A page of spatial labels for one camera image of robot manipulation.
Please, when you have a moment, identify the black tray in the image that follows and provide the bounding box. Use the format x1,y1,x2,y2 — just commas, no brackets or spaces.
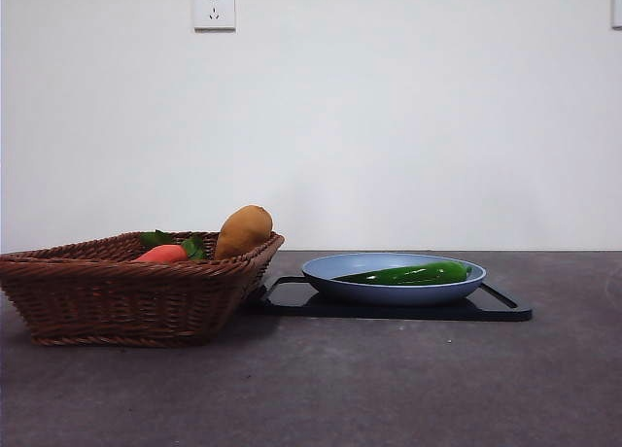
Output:
256,274,534,323

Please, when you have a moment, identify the brown wicker basket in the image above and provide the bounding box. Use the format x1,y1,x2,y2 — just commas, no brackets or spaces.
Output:
0,230,286,348

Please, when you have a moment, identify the white wall socket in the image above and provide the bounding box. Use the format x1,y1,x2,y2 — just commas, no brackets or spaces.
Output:
193,0,238,33

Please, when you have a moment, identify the blue round plate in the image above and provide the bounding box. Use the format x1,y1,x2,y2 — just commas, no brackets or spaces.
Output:
300,252,488,307

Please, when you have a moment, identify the green chili pepper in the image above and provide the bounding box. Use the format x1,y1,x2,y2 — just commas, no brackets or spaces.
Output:
331,259,473,287

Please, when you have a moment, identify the red carrot with green leaves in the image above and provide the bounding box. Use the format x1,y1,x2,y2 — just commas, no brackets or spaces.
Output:
135,229,209,263

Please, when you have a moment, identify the tan potato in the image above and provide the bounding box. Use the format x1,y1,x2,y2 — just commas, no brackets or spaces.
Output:
214,204,275,261

